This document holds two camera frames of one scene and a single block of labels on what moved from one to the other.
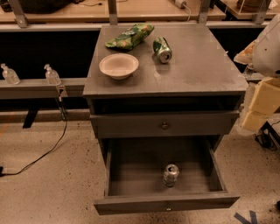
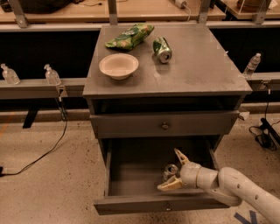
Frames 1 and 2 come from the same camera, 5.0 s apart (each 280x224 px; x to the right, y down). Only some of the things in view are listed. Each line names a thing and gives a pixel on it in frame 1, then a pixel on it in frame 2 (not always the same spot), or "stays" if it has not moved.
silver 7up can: [171, 173] stays
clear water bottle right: [248, 71] stays
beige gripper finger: [246, 54] -> [192, 175]
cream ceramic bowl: [118, 66] stays
